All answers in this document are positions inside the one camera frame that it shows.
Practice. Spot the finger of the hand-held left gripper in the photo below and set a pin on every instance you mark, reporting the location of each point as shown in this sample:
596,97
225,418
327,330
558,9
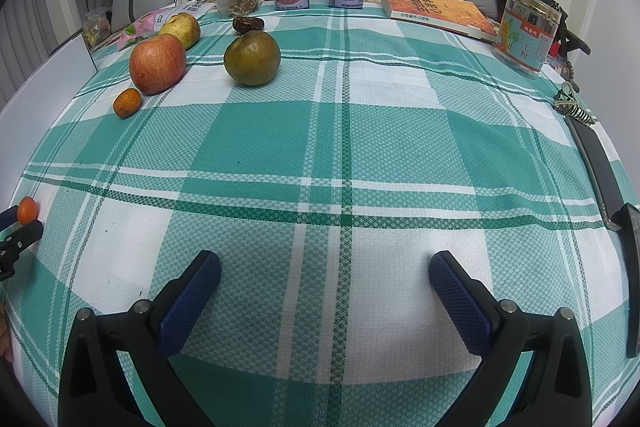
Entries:
7,217
22,237

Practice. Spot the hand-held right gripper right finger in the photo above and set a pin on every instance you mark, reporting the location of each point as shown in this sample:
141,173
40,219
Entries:
460,302

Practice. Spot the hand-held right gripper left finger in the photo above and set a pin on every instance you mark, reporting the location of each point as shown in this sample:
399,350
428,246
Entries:
190,302

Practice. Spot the small orange kumquat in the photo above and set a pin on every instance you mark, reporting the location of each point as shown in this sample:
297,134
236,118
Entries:
126,103
28,210

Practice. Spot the yellow pear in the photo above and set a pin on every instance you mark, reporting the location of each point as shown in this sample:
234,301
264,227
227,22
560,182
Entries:
181,29

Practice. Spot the green white checked tablecloth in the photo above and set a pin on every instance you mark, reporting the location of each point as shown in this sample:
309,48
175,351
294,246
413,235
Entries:
340,187

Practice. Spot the long black phone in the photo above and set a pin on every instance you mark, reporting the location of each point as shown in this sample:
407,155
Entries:
595,167

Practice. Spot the clear bag of snacks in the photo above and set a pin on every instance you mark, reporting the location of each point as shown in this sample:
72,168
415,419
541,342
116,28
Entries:
95,27

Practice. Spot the red apple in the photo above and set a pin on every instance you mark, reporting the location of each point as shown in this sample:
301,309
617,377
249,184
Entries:
157,63

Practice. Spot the striped hair clip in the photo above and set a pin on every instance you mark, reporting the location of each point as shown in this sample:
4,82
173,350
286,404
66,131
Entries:
572,104

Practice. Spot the pink snack packet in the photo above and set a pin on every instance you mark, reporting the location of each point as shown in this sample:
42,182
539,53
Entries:
145,27

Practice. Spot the clear jar with printed label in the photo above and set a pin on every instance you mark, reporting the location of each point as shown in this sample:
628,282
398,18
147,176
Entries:
527,32

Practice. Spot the dark brown date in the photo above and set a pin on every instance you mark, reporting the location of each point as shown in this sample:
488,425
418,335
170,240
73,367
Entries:
248,25

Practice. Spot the white snack packet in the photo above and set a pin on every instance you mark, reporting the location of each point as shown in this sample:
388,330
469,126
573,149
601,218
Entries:
197,7

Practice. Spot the orange book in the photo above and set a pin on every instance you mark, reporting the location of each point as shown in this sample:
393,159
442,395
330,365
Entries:
440,14

